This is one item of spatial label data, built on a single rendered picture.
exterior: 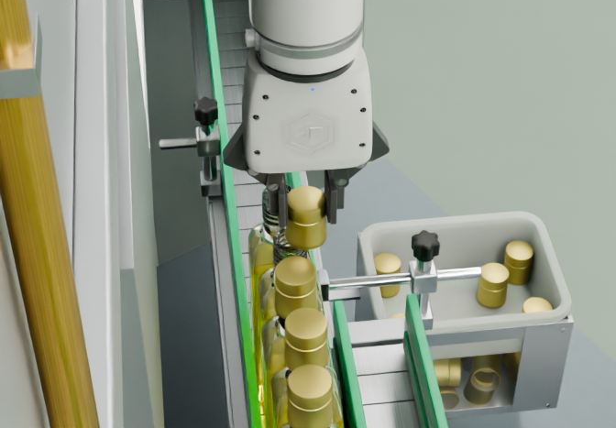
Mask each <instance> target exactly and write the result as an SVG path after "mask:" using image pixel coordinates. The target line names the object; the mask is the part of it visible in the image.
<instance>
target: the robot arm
mask: <svg viewBox="0 0 616 428"><path fill-rule="evenodd" d="M248 1H249V20H250V24H251V26H252V29H246V33H245V43H246V44H247V47H250V49H249V52H248V55H247V64H246V68H245V76H244V83H243V96H242V123H241V125H240V126H239V128H238V129H237V131H236V132H235V134H234V135H233V136H232V137H231V139H230V140H229V142H228V143H227V144H226V146H225V148H224V149H223V159H224V163H225V165H226V166H229V167H232V168H234V169H237V170H242V171H243V170H244V171H246V172H247V174H248V175H249V176H251V177H253V178H254V179H256V180H257V181H259V182H261V183H262V184H264V185H265V186H266V187H267V191H268V192H269V213H270V214H278V219H279V226H280V228H286V226H288V194H287V187H286V181H285V174H284V172H296V171H309V170H324V195H325V197H326V216H327V222H328V223H330V225H335V224H336V214H337V209H344V199H345V188H346V187H347V185H348V184H349V179H351V178H352V177H353V176H354V175H356V174H357V173H358V172H359V171H361V170H362V169H363V168H365V167H366V166H367V163H368V162H372V161H374V160H375V159H378V158H380V157H382V156H384V155H386V154H388V153H389V152H390V147H389V143H388V139H387V138H386V137H385V136H384V134H383V133H382V132H381V130H380V129H379V127H378V126H377V125H376V123H375V122H374V121H373V119H372V103H371V88H370V78H369V66H368V62H367V58H366V54H365V52H364V50H363V48H362V45H361V44H362V26H363V0H248Z"/></svg>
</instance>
